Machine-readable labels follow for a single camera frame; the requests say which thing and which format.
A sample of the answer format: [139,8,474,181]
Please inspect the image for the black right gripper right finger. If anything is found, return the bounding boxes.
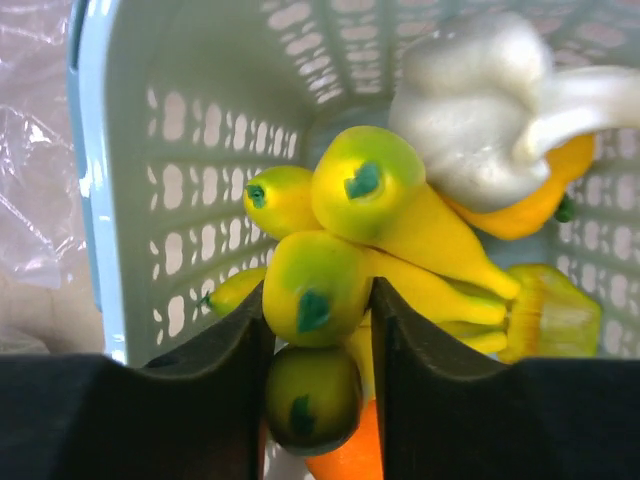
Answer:
[370,278,639,479]

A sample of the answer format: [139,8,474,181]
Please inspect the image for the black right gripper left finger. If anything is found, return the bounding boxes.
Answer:
[1,289,274,479]

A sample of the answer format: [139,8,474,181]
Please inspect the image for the yellow banana bunch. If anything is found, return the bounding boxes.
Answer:
[203,125,601,457]

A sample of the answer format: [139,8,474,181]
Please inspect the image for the white garlic bulbs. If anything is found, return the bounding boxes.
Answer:
[389,12,639,213]

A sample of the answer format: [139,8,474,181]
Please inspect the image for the orange fruit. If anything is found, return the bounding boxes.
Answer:
[439,134,596,241]

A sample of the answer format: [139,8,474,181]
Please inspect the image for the light blue plastic basket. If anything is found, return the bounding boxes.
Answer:
[68,1,639,366]

